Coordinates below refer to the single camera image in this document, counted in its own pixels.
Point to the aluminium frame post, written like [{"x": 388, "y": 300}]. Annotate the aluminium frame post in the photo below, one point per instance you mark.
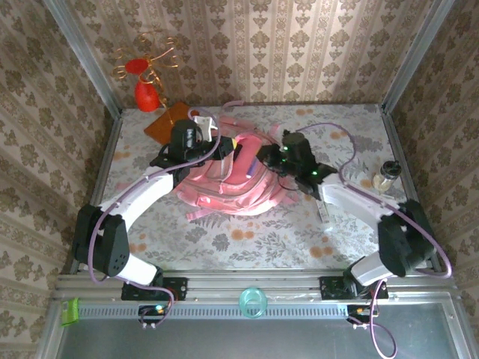
[
  {"x": 415, "y": 56},
  {"x": 86, "y": 56}
]

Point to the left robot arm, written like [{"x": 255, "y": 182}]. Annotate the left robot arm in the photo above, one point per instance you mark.
[{"x": 105, "y": 243}]

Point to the small clear plastic piece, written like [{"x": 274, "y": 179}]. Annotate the small clear plastic piece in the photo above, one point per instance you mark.
[{"x": 387, "y": 195}]

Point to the red wine glass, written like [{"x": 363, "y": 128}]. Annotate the red wine glass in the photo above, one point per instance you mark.
[{"x": 146, "y": 97}]

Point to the small black controller board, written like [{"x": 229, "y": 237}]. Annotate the small black controller board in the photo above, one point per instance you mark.
[
  {"x": 149, "y": 312},
  {"x": 355, "y": 311}
]

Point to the small jar black lid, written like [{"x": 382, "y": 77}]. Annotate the small jar black lid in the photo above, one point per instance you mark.
[{"x": 381, "y": 181}]

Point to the clear plastic tube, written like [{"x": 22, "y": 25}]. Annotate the clear plastic tube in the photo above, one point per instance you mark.
[{"x": 322, "y": 213}]

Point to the aluminium front rail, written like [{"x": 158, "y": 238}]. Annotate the aluminium front rail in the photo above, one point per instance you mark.
[{"x": 224, "y": 284}]

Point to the teal tape roll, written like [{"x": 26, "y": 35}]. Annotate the teal tape roll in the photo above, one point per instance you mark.
[{"x": 243, "y": 299}]

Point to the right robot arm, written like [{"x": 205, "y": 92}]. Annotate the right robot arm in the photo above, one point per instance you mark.
[{"x": 396, "y": 243}]

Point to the grey metal tray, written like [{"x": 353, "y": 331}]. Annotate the grey metal tray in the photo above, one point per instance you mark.
[{"x": 262, "y": 340}]

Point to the green tag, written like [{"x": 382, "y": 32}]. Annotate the green tag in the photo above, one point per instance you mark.
[{"x": 70, "y": 311}]

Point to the aluminium side rail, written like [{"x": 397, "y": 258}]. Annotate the aluminium side rail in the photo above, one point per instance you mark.
[
  {"x": 396, "y": 142},
  {"x": 99, "y": 168}
]

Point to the pink backpack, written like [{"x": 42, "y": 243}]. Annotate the pink backpack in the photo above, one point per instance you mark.
[{"x": 232, "y": 194}]

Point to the purple pen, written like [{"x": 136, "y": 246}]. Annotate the purple pen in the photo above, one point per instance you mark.
[{"x": 252, "y": 167}]

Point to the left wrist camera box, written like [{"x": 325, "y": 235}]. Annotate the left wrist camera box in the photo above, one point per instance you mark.
[{"x": 205, "y": 125}]

